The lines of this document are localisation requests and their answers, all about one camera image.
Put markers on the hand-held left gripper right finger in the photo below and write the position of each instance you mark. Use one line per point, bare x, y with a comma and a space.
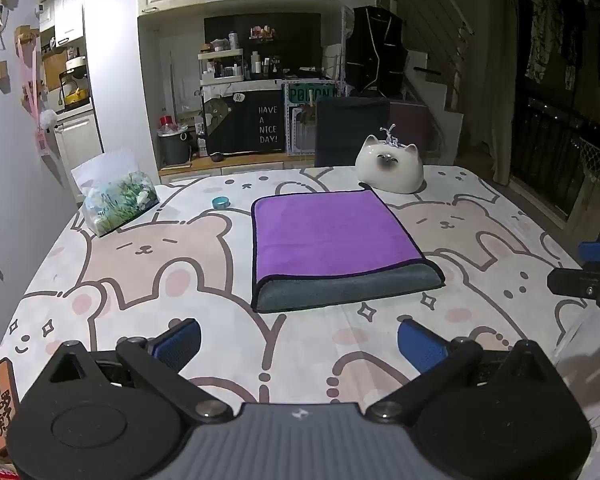
420, 346

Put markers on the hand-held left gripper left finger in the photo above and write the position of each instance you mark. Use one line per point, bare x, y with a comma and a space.
181, 341

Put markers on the purple and grey towel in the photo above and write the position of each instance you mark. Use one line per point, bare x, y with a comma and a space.
330, 232

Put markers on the bear print tablecloth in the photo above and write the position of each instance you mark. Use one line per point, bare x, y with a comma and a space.
145, 270

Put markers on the black balcony railing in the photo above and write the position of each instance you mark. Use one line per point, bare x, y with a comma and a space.
555, 155

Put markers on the plastic tissue pack green print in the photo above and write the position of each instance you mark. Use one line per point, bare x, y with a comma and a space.
117, 200

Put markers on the white cat-shaped ceramic holder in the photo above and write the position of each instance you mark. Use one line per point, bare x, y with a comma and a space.
390, 170

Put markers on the orange tag with print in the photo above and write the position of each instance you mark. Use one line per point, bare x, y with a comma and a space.
0, 405

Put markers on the green trash bin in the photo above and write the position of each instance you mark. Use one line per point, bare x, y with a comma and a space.
175, 147

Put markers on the clear plastic bottle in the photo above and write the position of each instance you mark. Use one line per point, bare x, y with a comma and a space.
201, 142

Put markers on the silver metal ornament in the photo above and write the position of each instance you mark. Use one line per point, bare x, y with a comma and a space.
390, 136

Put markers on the white staircase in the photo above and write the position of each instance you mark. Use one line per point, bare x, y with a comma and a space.
437, 105

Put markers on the patterned hanging garment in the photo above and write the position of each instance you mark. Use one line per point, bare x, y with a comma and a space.
544, 35

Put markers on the maroon chair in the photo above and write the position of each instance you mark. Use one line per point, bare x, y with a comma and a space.
411, 122

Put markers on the dark blue chair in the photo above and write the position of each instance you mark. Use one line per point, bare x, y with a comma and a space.
352, 130

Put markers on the black cabinet with white lettering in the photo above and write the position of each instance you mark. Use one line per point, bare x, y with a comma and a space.
250, 122

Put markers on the white storage rack with bottles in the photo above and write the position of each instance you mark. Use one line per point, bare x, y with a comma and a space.
221, 67

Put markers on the glass kettle appliance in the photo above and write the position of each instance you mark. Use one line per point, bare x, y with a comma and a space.
75, 85

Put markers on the pink hanging ribbon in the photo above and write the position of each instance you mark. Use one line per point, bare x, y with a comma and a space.
32, 85

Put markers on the black hanging jacket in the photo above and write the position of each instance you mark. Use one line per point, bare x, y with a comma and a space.
375, 50

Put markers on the black pegboard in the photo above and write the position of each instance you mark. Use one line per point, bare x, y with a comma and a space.
290, 40

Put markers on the white metal frame shelf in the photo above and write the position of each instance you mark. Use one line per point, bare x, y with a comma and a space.
300, 125

